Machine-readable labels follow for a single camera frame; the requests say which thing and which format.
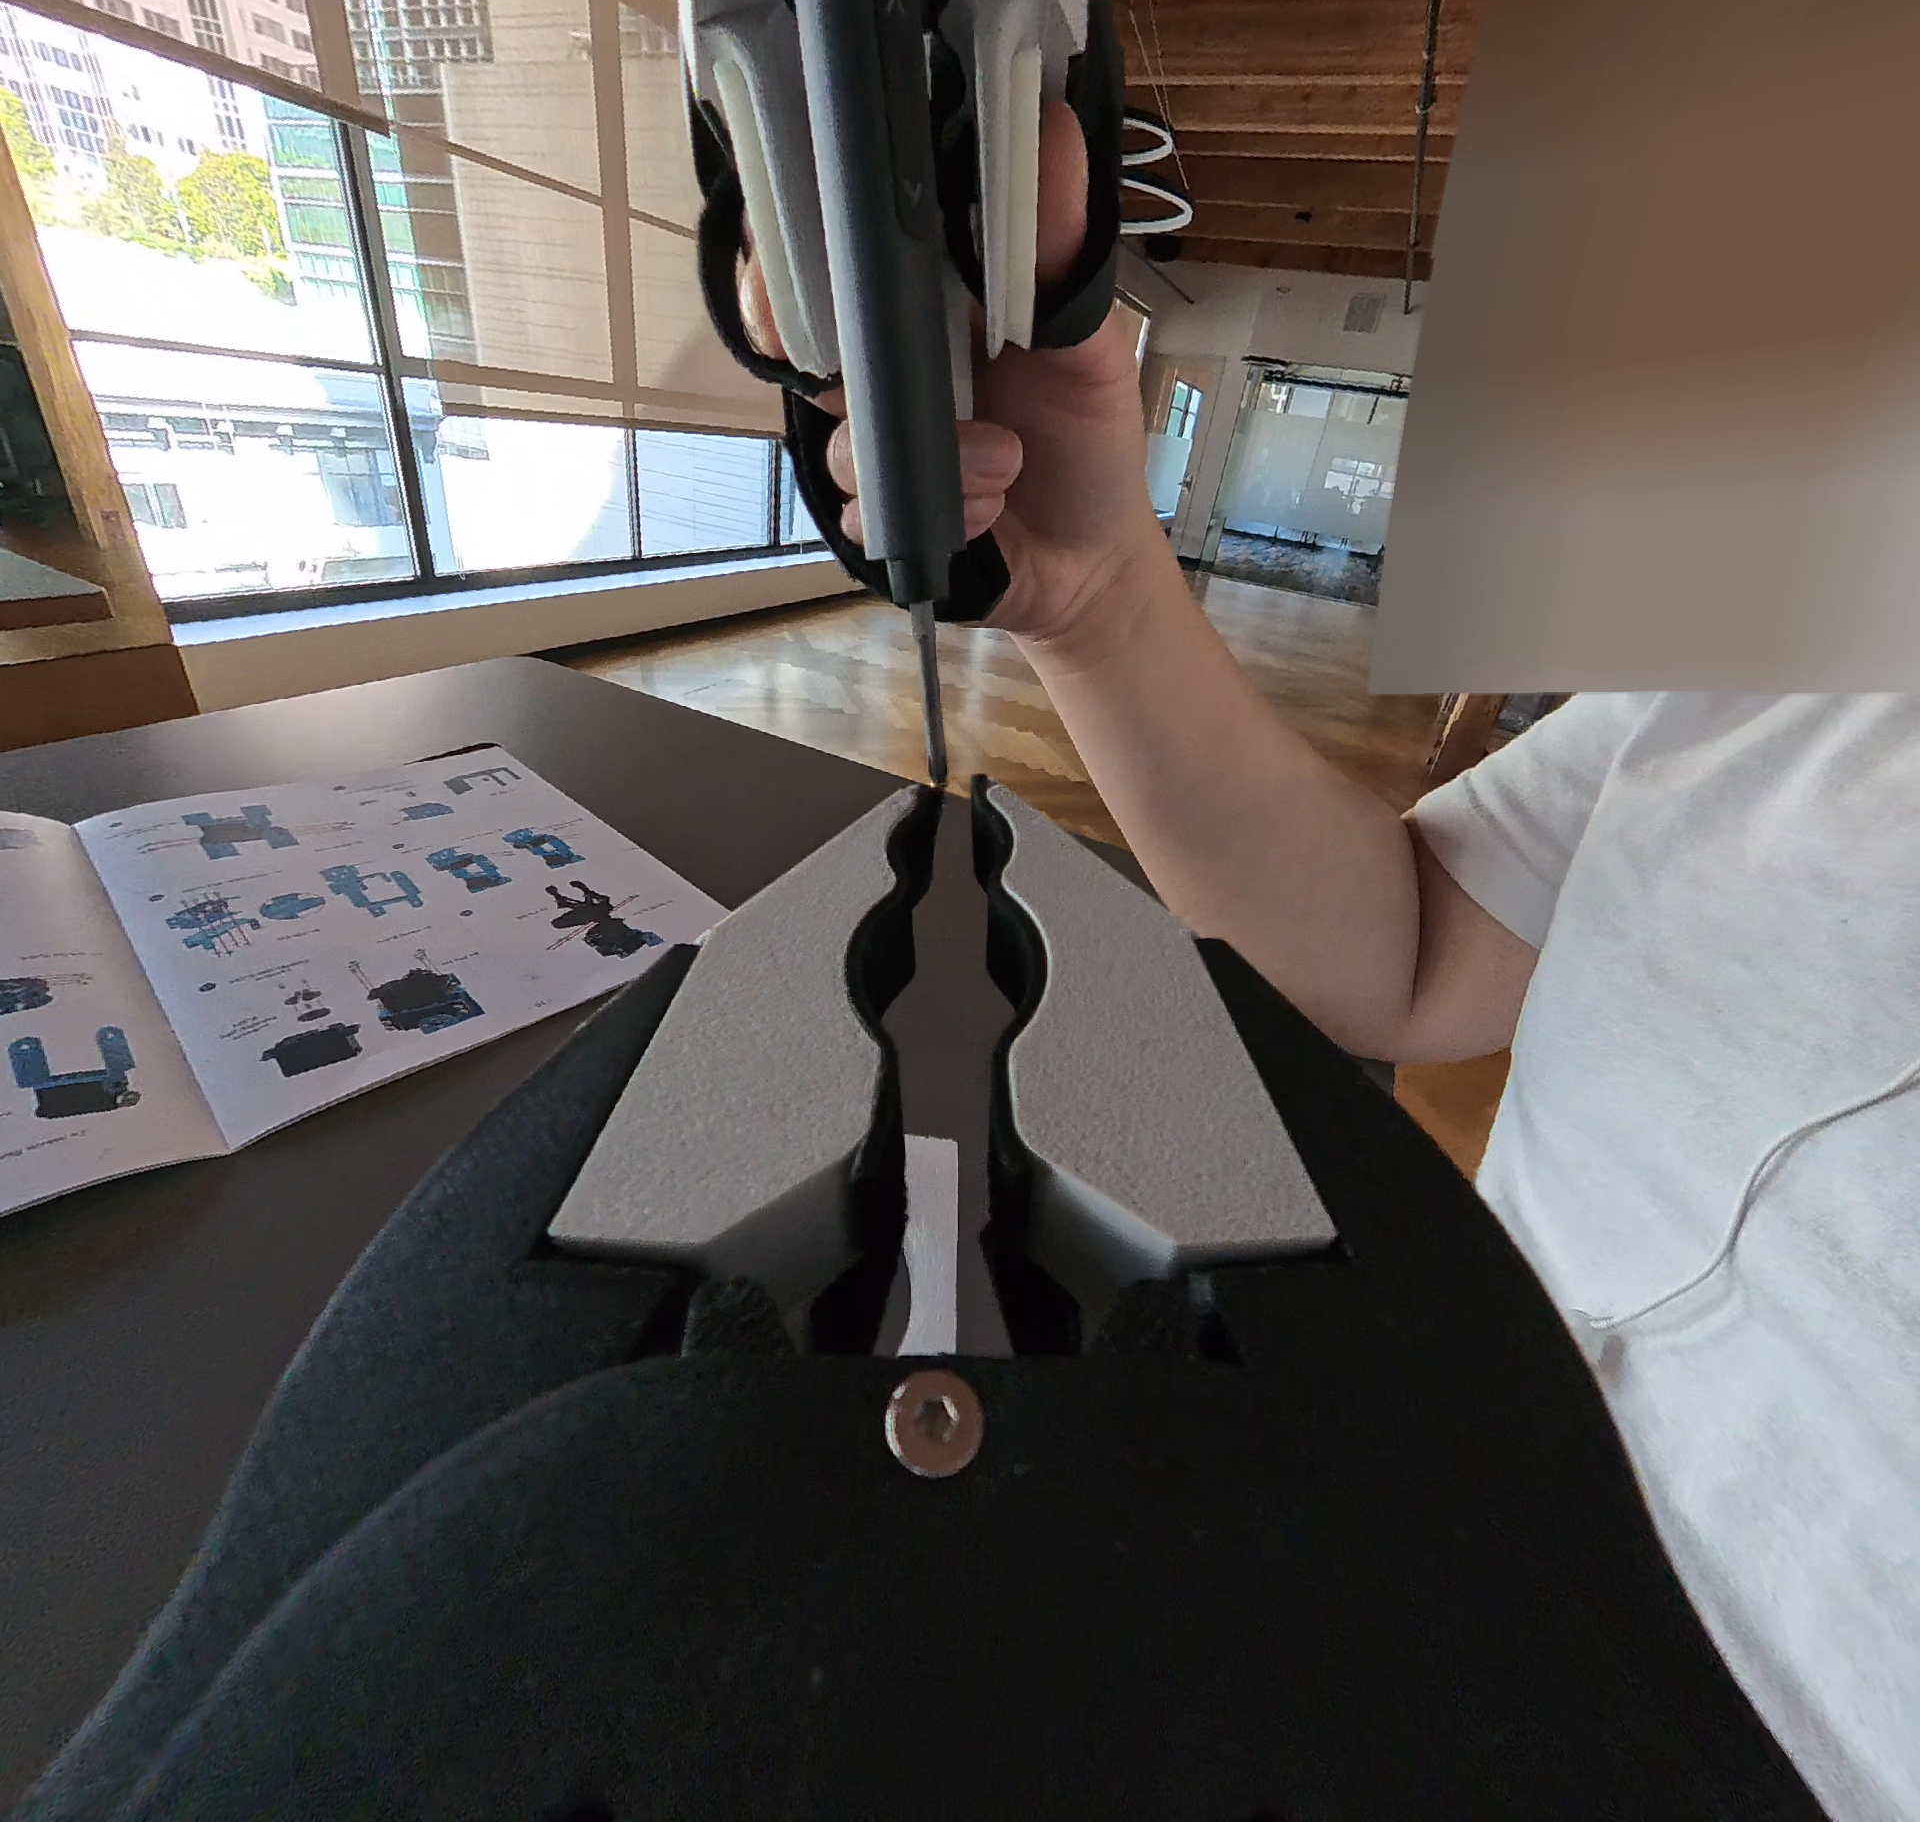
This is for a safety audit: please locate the large paned window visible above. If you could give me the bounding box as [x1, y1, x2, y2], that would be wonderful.
[0, 0, 842, 611]

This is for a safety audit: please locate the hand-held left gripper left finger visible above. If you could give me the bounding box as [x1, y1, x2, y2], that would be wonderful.
[546, 778, 939, 1270]

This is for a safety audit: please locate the white foam square with hole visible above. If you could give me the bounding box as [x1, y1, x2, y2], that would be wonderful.
[893, 1135, 966, 1360]

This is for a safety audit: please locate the printed instruction booklet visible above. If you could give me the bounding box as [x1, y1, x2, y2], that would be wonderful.
[0, 743, 731, 1222]

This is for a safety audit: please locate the person's white shirt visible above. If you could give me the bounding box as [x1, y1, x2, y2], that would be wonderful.
[1401, 688, 1920, 1822]

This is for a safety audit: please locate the white cord with bead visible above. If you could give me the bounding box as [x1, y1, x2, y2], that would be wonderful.
[1565, 1048, 1920, 1336]

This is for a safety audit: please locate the black electric screwdriver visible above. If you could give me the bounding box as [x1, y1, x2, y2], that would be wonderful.
[779, 0, 978, 783]

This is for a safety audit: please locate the person's right forearm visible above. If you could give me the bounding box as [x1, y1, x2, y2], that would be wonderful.
[1034, 562, 1540, 1066]

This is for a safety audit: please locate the dark grey desk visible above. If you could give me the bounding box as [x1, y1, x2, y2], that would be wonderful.
[0, 656, 1397, 1811]

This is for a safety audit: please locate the person's right hand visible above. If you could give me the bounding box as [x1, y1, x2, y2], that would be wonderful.
[731, 97, 1189, 655]

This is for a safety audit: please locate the white ring pendant lamp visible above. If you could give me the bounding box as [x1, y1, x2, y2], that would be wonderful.
[1116, 112, 1198, 239]

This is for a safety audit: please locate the grey rug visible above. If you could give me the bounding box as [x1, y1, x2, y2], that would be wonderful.
[1206, 528, 1381, 611]

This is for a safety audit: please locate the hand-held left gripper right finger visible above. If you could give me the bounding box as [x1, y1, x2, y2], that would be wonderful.
[966, 777, 1341, 1292]

